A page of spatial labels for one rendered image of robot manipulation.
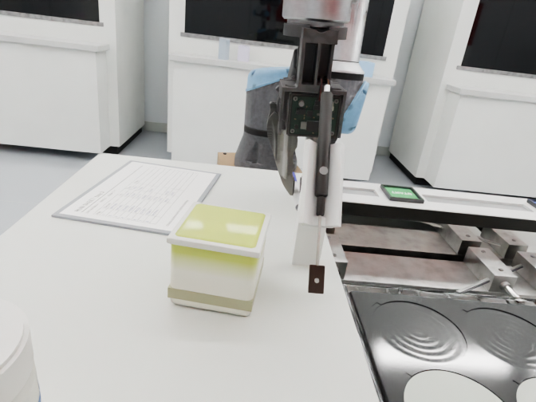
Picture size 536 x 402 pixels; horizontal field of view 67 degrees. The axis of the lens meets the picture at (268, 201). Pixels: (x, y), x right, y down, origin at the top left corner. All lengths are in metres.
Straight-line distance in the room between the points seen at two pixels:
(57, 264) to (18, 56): 3.25
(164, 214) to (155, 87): 3.99
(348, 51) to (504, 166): 3.13
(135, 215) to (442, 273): 0.45
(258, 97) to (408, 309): 0.56
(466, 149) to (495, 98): 0.44
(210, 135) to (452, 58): 2.02
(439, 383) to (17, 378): 0.36
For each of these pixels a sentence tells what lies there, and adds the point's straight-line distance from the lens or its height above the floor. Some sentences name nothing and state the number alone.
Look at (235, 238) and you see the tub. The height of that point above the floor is 1.03.
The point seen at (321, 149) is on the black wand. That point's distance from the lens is 0.39.
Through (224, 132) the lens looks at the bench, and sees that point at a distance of 3.29.
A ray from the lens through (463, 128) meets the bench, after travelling 3.65.
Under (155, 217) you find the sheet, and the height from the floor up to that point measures 0.97.
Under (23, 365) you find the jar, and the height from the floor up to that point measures 1.05.
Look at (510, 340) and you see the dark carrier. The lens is 0.55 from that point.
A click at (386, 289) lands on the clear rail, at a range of 0.55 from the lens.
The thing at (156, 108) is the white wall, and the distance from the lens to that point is 4.51.
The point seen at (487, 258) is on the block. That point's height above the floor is 0.91.
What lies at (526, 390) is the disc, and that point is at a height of 0.90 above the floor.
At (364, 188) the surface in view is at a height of 0.96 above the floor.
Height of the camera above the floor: 1.19
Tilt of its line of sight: 24 degrees down
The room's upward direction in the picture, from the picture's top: 7 degrees clockwise
